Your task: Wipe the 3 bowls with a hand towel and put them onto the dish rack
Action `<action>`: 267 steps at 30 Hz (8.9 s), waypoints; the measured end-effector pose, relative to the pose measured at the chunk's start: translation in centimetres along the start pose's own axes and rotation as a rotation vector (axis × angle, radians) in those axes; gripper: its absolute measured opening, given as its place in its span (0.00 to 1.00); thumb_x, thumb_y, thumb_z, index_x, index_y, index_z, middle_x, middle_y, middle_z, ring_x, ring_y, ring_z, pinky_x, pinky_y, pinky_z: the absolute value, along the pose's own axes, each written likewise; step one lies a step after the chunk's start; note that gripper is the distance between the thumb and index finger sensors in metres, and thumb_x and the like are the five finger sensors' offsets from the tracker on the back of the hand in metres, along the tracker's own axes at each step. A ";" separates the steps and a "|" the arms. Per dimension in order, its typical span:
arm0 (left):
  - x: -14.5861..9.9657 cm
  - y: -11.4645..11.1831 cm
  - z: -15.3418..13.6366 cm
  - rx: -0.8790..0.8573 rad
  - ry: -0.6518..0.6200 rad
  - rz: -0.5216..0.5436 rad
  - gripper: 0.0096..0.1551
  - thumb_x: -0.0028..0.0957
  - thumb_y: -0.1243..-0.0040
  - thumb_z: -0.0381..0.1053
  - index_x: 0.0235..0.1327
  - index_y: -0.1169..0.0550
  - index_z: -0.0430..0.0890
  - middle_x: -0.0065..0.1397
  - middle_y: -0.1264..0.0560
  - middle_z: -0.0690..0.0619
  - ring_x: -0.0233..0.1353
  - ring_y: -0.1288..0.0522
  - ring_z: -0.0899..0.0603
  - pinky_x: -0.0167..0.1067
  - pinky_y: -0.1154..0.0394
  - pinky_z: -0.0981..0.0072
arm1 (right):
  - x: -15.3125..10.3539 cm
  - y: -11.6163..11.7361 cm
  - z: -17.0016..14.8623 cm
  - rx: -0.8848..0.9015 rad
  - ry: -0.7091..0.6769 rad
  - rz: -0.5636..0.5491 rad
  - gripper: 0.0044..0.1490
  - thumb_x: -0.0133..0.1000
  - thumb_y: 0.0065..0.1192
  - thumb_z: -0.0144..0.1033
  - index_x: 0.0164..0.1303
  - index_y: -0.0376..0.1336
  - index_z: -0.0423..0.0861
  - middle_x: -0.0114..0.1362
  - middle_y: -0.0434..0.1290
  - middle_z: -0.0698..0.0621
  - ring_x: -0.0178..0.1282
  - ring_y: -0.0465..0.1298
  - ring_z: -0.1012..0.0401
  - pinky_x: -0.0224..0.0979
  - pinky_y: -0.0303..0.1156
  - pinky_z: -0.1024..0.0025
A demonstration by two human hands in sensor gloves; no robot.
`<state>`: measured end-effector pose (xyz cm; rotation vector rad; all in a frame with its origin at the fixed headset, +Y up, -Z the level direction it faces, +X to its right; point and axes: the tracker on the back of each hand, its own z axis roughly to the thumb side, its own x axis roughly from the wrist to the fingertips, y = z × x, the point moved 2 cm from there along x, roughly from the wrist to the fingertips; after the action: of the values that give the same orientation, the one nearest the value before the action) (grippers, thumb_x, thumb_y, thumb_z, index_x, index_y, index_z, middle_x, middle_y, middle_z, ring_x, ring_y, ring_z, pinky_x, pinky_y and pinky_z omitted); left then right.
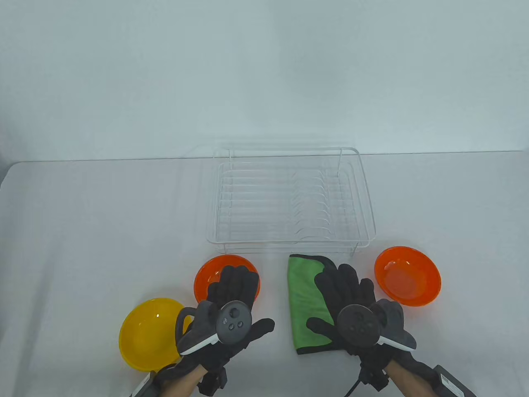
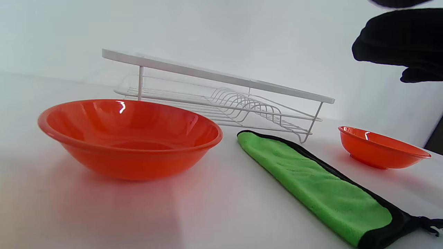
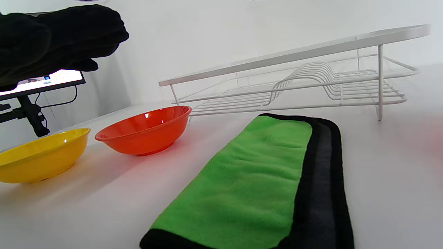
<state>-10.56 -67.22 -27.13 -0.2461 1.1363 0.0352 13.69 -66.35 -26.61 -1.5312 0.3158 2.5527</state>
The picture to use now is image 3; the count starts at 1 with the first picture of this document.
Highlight orange bowl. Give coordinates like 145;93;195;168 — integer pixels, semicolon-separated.
95;106;192;156

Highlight black monitor cable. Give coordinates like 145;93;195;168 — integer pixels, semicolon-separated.
35;85;78;120

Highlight yellow bowl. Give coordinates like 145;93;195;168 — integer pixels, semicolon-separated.
0;128;91;184

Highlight white wire dish rack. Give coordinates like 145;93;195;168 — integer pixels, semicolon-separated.
159;24;431;121

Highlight person's right hand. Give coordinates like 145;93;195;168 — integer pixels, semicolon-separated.
0;3;129;91

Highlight computer monitor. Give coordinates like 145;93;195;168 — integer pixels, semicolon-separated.
0;69;86;101

